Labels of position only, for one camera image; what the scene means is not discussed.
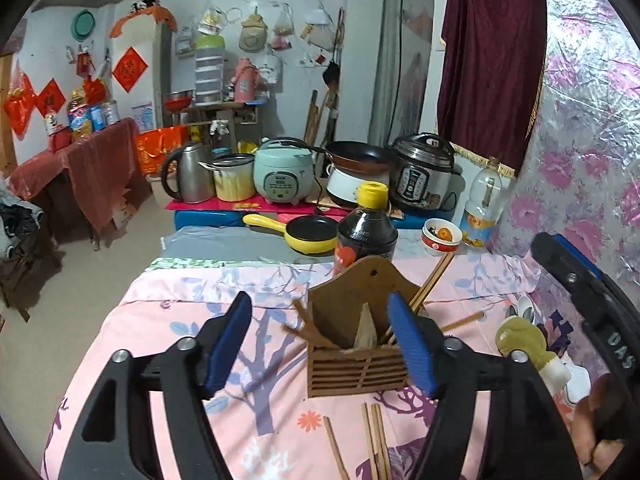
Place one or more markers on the steel electric kettle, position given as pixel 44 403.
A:
pixel 192 175

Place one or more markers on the orange cloth cover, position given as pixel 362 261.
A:
pixel 150 11

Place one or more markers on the beige jar shaped wall pocket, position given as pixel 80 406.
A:
pixel 251 34

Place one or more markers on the maroon curtain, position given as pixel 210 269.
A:
pixel 485 60

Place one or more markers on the yellow cooking oil jug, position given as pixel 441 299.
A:
pixel 81 120

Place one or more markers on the pink deer print bedsheet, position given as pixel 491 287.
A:
pixel 290 440

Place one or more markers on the plastic bag with yellow contents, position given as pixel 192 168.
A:
pixel 212 17

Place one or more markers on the yellow frying pan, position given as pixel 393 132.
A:
pixel 310 242

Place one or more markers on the pile of grey black jackets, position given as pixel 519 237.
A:
pixel 15 220

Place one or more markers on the black silver pressure cooker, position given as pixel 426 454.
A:
pixel 420 175

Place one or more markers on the white printed tote bag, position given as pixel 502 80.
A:
pixel 271 69

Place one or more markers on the small wooden side table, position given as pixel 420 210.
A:
pixel 220 110

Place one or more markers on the bunch of wooden chopsticks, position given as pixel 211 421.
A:
pixel 433 280

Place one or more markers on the person's right hand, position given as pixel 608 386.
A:
pixel 585 425

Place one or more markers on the dark soy sauce bottle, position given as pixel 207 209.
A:
pixel 365 240

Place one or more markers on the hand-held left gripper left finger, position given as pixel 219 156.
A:
pixel 227 347

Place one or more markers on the grey mattress pad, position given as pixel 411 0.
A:
pixel 225 245

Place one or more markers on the orange red gift bag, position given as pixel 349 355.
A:
pixel 160 150

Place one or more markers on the table with red cloth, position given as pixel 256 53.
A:
pixel 100 170

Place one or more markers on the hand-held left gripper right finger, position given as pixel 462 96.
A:
pixel 415 347

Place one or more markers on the blue label tin can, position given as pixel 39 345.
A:
pixel 98 117

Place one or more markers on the white red rimmed bowl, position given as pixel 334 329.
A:
pixel 435 247

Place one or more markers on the red plastic hanging bag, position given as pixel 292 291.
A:
pixel 20 105

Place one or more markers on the clear plastic oil bottle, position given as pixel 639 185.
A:
pixel 482 200

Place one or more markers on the cardboard box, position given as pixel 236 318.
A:
pixel 125 210

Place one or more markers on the red diamond paper poster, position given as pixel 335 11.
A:
pixel 130 70
pixel 51 97

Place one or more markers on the red metal basin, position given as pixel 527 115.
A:
pixel 178 100

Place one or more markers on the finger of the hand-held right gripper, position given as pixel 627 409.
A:
pixel 555 260
pixel 582 260

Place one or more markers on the black hanging utensil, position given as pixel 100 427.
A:
pixel 331 74

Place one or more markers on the olive and white plush toy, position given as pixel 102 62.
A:
pixel 520 340

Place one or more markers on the pale green rice cooker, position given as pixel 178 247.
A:
pixel 280 175

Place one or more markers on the white plastic hanging bag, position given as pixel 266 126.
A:
pixel 317 27

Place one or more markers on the steel pot with lid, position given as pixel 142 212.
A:
pixel 232 182

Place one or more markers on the white refrigerator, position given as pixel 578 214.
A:
pixel 150 40

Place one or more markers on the plastic bag with red contents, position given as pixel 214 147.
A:
pixel 282 27

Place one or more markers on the floral plastic wall sheet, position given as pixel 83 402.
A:
pixel 590 135

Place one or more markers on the green plastic basin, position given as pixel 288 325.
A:
pixel 83 25

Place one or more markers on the white tin can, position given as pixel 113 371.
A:
pixel 111 112

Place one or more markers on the stacked food carrier green lid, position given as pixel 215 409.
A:
pixel 209 70

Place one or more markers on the wooden chopstick holder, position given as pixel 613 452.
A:
pixel 350 370

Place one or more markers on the panda plush toy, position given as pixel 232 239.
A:
pixel 145 1

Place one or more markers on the pink thermos flask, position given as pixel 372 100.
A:
pixel 245 80

